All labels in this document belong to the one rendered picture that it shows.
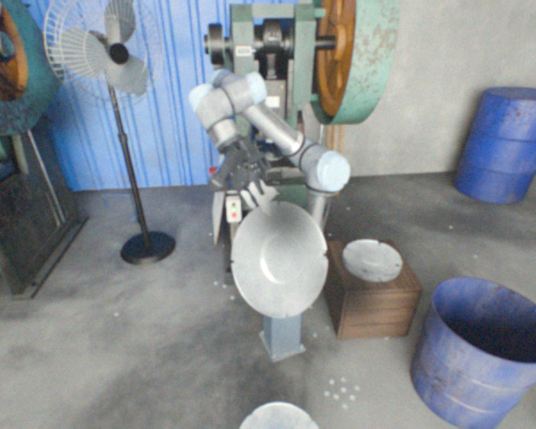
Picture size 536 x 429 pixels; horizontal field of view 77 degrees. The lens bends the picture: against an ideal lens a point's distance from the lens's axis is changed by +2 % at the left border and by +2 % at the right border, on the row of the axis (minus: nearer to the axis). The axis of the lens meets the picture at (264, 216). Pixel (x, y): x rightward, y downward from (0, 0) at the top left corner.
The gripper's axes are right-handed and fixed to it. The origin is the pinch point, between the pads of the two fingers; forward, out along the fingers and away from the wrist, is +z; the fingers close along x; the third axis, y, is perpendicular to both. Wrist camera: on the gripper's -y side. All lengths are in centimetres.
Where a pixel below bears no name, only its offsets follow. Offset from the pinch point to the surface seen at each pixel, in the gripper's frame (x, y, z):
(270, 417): 46, -7, 59
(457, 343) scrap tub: 11, 54, 75
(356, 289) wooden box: 49, 63, 50
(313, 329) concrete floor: 86, 55, 64
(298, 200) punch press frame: 74, 84, -1
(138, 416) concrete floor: 104, -33, 44
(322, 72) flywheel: 47, 131, -60
